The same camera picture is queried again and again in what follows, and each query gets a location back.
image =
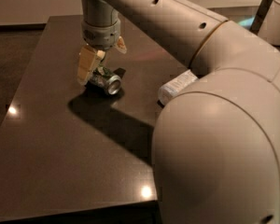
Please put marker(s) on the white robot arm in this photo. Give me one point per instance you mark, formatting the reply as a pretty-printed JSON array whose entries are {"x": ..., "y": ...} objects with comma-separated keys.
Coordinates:
[{"x": 216, "y": 145}]

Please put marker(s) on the clear plastic water bottle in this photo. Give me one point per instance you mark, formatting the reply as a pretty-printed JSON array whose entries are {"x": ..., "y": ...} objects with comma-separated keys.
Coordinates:
[{"x": 173, "y": 87}]

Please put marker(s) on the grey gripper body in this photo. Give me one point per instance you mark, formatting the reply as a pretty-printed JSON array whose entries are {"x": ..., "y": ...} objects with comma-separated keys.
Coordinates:
[{"x": 102, "y": 36}]

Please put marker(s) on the green soda can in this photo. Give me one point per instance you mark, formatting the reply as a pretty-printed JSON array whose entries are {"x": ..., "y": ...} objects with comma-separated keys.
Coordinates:
[{"x": 105, "y": 79}]

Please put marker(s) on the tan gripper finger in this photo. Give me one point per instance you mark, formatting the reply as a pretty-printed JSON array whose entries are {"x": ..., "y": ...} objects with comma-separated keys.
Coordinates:
[
  {"x": 120, "y": 45},
  {"x": 89, "y": 59}
]

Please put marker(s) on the dark panel at table edge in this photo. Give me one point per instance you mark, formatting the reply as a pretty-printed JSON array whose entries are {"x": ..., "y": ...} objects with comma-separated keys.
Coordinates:
[{"x": 260, "y": 16}]

